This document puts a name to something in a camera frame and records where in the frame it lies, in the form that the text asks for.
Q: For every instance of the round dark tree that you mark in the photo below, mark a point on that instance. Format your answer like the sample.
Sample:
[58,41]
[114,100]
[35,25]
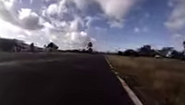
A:
[52,46]

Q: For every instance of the dry grass verge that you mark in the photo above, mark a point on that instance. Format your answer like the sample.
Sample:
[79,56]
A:
[167,84]

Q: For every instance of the low building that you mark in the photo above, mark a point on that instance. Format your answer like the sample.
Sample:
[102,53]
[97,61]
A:
[2,44]

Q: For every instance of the row of dark trees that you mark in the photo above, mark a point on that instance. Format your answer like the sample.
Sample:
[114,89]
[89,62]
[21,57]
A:
[167,53]

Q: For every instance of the white painted edge line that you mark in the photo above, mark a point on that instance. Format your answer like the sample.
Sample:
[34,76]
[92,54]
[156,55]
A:
[132,97]

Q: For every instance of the dark asphalt road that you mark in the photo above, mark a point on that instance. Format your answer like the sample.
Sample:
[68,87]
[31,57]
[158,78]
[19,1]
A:
[66,85]

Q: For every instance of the lone tree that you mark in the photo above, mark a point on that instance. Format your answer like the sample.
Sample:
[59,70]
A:
[89,47]

